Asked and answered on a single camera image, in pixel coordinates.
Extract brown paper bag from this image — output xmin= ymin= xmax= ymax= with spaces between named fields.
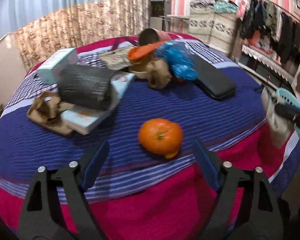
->
xmin=27 ymin=90 xmax=74 ymax=137

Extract orange tangerine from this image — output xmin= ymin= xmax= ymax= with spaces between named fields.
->
xmin=138 ymin=118 xmax=183 ymax=159

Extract black plastic bag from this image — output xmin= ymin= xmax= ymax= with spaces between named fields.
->
xmin=57 ymin=64 xmax=115 ymax=111

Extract blue plastic bag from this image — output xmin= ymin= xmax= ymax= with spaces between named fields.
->
xmin=154 ymin=40 xmax=198 ymax=81

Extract patterned snack wrapper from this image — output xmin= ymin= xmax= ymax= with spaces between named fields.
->
xmin=99 ymin=46 xmax=134 ymax=70

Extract orange plastic bag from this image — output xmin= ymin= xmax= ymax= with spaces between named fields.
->
xmin=127 ymin=41 xmax=165 ymax=62

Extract light blue laundry basket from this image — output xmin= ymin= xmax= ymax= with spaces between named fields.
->
xmin=275 ymin=88 xmax=300 ymax=139

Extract low shelf with lace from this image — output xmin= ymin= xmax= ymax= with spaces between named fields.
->
xmin=238 ymin=45 xmax=294 ymax=94

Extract light blue book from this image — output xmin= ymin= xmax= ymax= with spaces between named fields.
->
xmin=61 ymin=71 xmax=135 ymax=135

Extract black flat case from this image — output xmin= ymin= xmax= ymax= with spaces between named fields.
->
xmin=193 ymin=55 xmax=237 ymax=101

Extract striped blue red bedspread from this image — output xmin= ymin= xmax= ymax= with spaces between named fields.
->
xmin=0 ymin=35 xmax=300 ymax=239

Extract clothes rack with garments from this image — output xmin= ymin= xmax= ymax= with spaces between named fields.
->
xmin=237 ymin=0 xmax=300 ymax=66

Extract cabinet with patterned cover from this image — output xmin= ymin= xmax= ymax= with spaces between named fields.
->
xmin=189 ymin=6 xmax=237 ymax=56

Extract teal white tissue box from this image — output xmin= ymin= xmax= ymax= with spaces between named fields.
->
xmin=37 ymin=48 xmax=77 ymax=85

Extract pile of folded clothes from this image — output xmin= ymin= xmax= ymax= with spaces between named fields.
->
xmin=190 ymin=0 xmax=238 ymax=13

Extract beige side cabinet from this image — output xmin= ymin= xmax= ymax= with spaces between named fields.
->
xmin=0 ymin=33 xmax=27 ymax=106

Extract small metal stool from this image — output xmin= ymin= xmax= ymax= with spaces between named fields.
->
xmin=160 ymin=15 xmax=190 ymax=34

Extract beige bowl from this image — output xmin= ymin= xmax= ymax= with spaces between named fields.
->
xmin=128 ymin=62 xmax=148 ymax=80

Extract grey water dispenser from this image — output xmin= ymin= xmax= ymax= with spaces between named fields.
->
xmin=149 ymin=0 xmax=172 ymax=31

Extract blue and floral curtain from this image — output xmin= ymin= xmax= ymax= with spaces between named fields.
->
xmin=0 ymin=0 xmax=149 ymax=67

